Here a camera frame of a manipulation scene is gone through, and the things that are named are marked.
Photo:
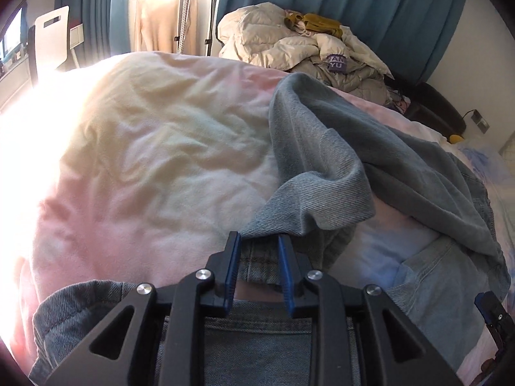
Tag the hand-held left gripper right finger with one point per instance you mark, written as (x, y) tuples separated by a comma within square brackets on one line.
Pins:
[(285, 273)]

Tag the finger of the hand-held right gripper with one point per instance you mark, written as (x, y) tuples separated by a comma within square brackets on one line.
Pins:
[(493, 309)]

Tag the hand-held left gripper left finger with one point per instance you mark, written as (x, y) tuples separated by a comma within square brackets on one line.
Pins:
[(233, 265)]

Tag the blue denim jeans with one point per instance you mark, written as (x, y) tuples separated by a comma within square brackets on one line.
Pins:
[(322, 148)]

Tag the pile of beige clothes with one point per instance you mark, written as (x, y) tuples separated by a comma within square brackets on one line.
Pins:
[(257, 36)]

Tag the pastel tie-dye duvet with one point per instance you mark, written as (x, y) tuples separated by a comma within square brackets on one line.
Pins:
[(141, 148)]

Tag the small yellow plush toy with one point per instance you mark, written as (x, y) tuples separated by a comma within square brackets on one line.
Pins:
[(456, 138)]

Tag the floral patterned cloth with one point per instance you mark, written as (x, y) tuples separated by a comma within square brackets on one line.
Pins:
[(400, 102)]

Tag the black armchair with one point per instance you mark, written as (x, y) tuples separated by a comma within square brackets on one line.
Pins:
[(438, 108)]

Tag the mustard yellow garment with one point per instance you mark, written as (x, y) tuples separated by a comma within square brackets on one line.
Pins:
[(318, 22)]

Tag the cream hanging sweater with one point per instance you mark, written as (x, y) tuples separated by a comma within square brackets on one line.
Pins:
[(157, 20)]

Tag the black garment steamer stand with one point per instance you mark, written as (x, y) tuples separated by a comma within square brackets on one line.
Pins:
[(184, 8)]

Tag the blue curtain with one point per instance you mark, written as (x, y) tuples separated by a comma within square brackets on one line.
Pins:
[(362, 8), (116, 8)]

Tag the white dressing table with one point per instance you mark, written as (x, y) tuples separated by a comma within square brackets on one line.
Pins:
[(12, 88)]

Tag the white chair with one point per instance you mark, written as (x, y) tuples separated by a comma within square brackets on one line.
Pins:
[(52, 40)]

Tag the wall socket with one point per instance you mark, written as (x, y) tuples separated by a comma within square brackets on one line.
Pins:
[(481, 122)]

